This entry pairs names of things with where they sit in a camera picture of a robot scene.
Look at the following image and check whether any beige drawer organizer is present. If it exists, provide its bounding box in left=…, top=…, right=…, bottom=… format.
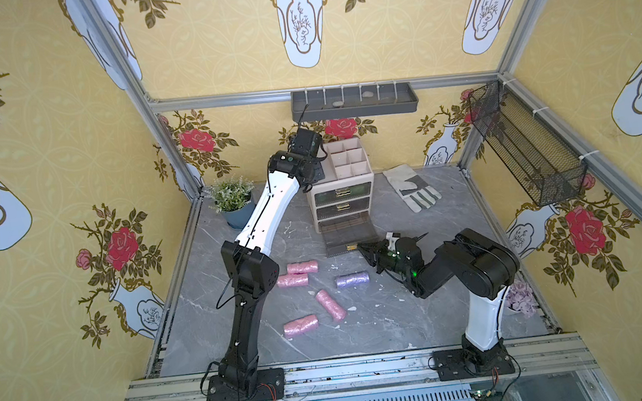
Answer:
left=307, top=136, right=378, bottom=257

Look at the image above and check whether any purple trash bag roll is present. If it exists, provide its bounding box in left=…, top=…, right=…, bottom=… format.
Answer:
left=335, top=271, right=370, bottom=290

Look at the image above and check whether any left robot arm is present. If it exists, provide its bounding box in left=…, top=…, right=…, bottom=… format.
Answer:
left=218, top=145, right=324, bottom=397

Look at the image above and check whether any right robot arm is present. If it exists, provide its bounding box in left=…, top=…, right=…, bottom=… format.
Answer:
left=358, top=228, right=521, bottom=381

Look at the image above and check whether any pink trash bag roll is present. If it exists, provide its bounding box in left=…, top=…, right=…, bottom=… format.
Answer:
left=277, top=273, right=310, bottom=289
left=287, top=260, right=319, bottom=275
left=283, top=314, right=319, bottom=339
left=315, top=290, right=347, bottom=322

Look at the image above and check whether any grey work glove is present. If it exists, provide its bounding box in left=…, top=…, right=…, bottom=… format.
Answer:
left=383, top=164, right=442, bottom=213

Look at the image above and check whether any potted green plant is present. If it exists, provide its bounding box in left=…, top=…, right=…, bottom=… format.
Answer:
left=208, top=178, right=256, bottom=230

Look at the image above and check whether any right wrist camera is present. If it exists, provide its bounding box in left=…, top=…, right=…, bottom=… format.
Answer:
left=386, top=232, right=402, bottom=250

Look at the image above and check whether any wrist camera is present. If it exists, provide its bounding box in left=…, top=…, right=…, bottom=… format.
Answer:
left=288, top=128, right=323, bottom=158
left=386, top=232, right=402, bottom=250

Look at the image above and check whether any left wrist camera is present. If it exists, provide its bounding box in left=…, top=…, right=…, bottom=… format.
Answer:
left=288, top=128, right=323, bottom=158

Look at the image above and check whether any grey wall shelf tray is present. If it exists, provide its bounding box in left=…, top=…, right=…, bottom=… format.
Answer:
left=291, top=81, right=419, bottom=123

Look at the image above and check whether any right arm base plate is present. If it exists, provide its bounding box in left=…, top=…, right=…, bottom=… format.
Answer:
left=432, top=342, right=516, bottom=382

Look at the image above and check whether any black wire mesh basket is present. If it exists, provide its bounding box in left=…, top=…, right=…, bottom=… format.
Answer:
left=466, top=81, right=588, bottom=206

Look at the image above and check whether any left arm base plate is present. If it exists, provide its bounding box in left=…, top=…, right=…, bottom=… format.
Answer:
left=206, top=368, right=286, bottom=401

